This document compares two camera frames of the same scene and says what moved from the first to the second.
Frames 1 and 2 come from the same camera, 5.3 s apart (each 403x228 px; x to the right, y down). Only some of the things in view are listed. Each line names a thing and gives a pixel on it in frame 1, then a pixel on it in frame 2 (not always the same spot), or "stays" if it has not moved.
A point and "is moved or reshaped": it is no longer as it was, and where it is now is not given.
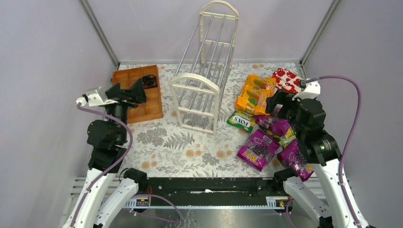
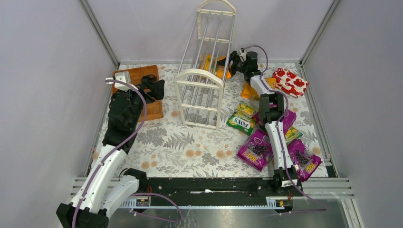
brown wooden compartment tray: x=151 y=109 stays
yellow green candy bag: x=284 y=140 stays
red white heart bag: x=286 y=80 stays
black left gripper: x=126 y=97 to x=146 y=89
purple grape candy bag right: x=291 y=155 stays
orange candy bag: x=254 y=84 is moved or reshaped
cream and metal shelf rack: x=204 y=67 stays
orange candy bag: x=253 y=101 to x=248 y=92
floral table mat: x=194 y=140 stays
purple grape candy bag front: x=258 y=149 stays
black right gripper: x=283 y=102 to x=237 y=63
